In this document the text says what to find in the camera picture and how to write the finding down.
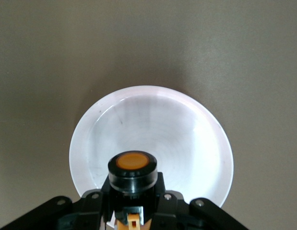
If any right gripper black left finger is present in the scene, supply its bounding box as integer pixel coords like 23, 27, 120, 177
1, 172, 116, 230

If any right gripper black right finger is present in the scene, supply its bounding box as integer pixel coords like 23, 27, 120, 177
143, 172, 250, 230

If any orange push button switch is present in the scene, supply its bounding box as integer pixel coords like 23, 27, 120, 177
107, 150, 158, 230

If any pink round plate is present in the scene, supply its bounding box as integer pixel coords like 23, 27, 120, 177
69, 85, 235, 228

